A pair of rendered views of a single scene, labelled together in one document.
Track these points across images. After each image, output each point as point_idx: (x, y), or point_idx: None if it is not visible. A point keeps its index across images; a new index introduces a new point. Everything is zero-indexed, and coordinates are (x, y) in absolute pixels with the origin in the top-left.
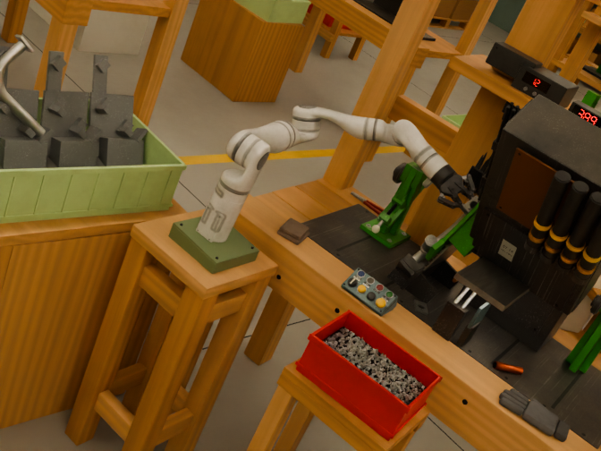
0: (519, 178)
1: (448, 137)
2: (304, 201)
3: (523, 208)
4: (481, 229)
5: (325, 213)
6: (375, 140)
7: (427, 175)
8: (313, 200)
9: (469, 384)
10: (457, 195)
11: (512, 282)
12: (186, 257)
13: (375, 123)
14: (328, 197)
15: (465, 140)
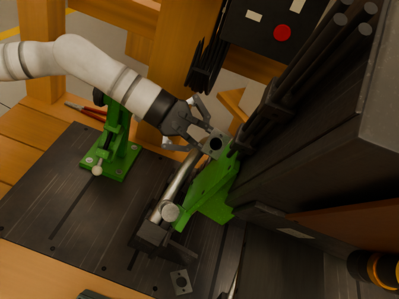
0: (377, 225)
1: (148, 19)
2: (0, 152)
3: (360, 238)
4: (248, 213)
5: (33, 158)
6: (35, 78)
7: (135, 114)
8: (14, 143)
9: None
10: (188, 134)
11: (303, 258)
12: None
13: (19, 54)
14: (36, 125)
15: (172, 26)
